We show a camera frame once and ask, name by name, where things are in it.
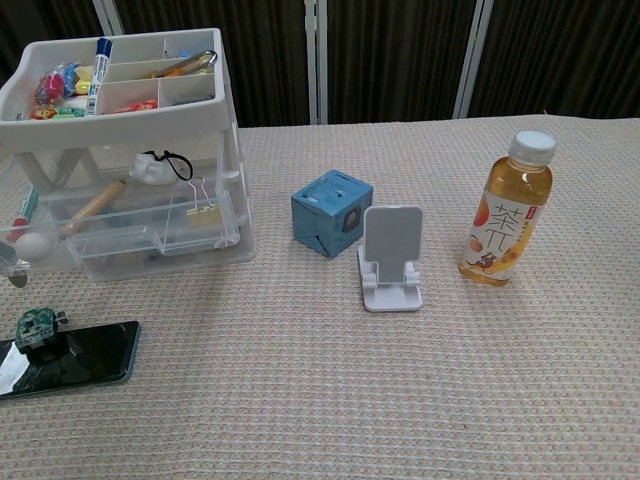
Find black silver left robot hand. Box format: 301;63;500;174
0;242;29;289

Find green circuit board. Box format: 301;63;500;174
16;307;69;351

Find blue cube box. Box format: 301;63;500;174
290;168;375;259

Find white egg shaped ball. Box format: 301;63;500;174
16;231;54;262

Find green white pen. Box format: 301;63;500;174
11;186;41;229

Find wooden stick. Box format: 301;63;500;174
59;179;127;239

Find black smartphone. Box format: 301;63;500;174
0;320;142;401

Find lion print snack packet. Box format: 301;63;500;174
28;106;87;121

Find pink blue candy packet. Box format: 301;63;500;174
32;70;67;104

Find yellow candy packet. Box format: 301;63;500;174
64;63;97;94

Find gold binder clips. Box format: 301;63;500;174
185;178;222;224

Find red snack packet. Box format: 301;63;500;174
116;99;161;114

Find blue cap whiteboard marker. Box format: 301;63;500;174
84;37;118;117

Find dark ribbed partition panel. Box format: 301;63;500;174
324;0;477;124
0;0;104;86
116;0;321;129
471;0;640;121

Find beige woven tablecloth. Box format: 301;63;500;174
0;113;640;480

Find white phone stand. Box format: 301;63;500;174
356;204;425;314

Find tea bottle with white cap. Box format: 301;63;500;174
458;129;557;290

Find white piece with black cord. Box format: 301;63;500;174
128;148;194;186

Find white plastic drawer organizer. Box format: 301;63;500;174
0;27;257;284

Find white partition frame post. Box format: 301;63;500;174
303;0;329;126
92;0;127;37
451;0;497;119

